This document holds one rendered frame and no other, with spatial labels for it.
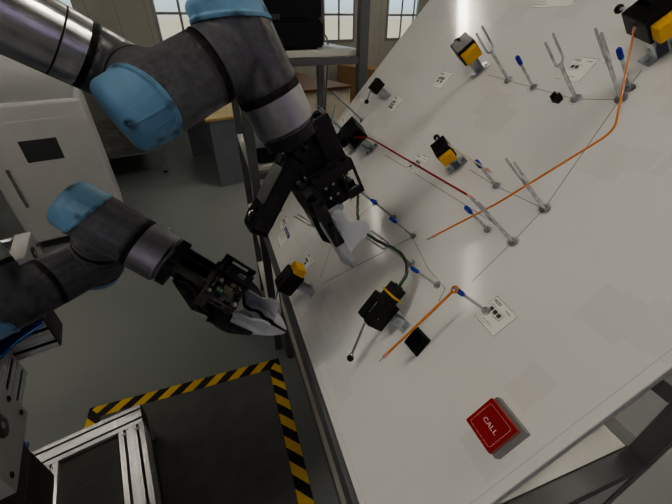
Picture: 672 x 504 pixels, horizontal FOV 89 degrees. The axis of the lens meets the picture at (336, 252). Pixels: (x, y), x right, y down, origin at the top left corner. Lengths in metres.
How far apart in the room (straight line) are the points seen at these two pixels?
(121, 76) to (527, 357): 0.59
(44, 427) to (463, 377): 1.95
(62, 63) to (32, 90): 2.87
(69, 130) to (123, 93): 2.93
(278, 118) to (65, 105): 2.90
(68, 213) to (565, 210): 0.72
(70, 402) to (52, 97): 2.10
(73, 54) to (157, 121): 0.14
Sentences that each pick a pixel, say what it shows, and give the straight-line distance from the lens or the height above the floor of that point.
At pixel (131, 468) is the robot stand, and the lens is 1.62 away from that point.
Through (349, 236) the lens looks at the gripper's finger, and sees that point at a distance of 0.49.
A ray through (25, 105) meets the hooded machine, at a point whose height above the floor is 1.07.
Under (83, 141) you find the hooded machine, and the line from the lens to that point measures 3.31.
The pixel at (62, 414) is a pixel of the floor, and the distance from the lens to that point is 2.22.
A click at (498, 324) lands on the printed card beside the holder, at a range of 0.61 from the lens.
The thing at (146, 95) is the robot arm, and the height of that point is 1.50.
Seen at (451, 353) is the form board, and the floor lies 1.08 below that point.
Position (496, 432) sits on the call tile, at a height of 1.10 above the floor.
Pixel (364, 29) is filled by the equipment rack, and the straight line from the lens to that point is 1.45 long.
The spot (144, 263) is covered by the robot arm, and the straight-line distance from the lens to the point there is 0.53.
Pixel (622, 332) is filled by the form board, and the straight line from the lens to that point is 0.57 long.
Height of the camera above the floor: 1.55
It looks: 34 degrees down
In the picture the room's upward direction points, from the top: straight up
